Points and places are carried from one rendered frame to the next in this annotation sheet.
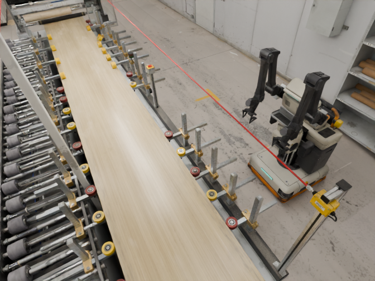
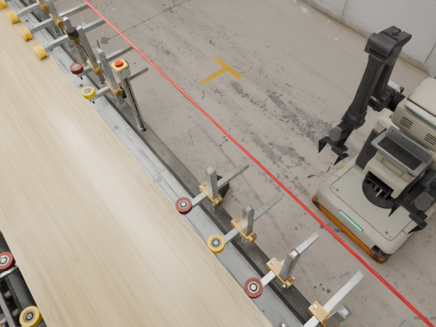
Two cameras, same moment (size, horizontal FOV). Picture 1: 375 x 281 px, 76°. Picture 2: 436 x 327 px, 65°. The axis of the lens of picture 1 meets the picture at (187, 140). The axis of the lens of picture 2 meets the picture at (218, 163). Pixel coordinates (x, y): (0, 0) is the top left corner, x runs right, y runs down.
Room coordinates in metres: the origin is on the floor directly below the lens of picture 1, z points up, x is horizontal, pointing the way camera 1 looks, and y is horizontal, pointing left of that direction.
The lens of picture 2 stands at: (0.87, 0.11, 2.39)
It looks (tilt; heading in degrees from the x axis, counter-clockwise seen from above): 57 degrees down; 351
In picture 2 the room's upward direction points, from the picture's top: 5 degrees counter-clockwise
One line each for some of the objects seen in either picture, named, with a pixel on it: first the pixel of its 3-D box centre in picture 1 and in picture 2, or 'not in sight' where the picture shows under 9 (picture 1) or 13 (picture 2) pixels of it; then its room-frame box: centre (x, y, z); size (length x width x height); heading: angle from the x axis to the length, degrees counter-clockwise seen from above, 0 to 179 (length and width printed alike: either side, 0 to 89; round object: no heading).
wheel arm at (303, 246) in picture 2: (215, 168); (284, 263); (1.26, -0.22, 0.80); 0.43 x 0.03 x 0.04; 116
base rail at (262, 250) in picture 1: (143, 90); (109, 92); (2.72, 0.54, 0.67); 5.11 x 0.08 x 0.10; 26
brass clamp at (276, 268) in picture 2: (211, 172); (279, 272); (1.22, -0.19, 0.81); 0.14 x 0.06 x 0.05; 26
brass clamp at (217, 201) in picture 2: (183, 133); (211, 194); (1.67, 0.03, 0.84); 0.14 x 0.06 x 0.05; 26
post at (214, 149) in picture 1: (213, 166); (286, 270); (1.20, -0.20, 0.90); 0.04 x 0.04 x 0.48; 26
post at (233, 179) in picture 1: (231, 192); (329, 322); (0.98, -0.31, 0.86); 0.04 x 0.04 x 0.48; 26
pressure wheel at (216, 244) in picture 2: (181, 154); (216, 246); (1.40, 0.06, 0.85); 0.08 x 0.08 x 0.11
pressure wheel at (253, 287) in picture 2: (195, 174); (252, 289); (1.17, -0.04, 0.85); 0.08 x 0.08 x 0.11
